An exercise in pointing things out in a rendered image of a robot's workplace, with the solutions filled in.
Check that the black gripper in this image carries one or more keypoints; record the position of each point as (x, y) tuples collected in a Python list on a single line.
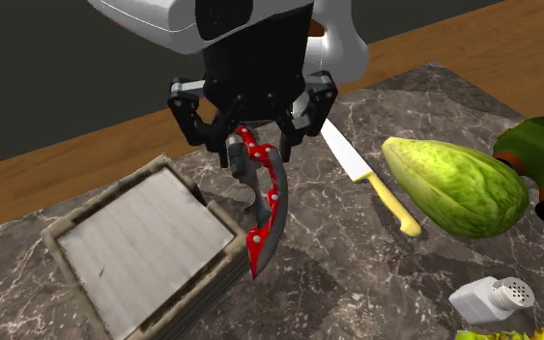
[(255, 70)]

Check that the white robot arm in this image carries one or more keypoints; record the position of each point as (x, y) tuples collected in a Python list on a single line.
[(158, 19)]

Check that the red grey curved knife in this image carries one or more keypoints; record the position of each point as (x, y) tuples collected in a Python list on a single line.
[(278, 188)]

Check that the grey square framed tray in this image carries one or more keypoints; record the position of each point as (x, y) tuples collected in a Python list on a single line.
[(144, 245)]

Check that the green oval melon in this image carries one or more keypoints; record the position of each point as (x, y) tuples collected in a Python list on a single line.
[(455, 186)]

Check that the green toy car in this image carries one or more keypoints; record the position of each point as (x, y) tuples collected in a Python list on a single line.
[(542, 146)]

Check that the white salt shaker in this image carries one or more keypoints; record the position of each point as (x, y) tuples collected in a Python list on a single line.
[(478, 301)]

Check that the yellow green leafy thing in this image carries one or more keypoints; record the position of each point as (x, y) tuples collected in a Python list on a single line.
[(512, 335)]

